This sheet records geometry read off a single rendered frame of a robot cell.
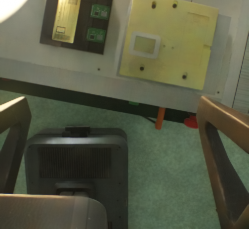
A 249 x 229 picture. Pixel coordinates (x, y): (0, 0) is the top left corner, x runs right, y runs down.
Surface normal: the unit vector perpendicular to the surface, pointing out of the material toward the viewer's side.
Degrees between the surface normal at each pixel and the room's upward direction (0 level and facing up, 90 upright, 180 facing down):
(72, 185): 45
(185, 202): 0
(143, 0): 0
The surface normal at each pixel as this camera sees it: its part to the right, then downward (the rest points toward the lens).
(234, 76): 0.01, 0.12
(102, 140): 0.01, -0.62
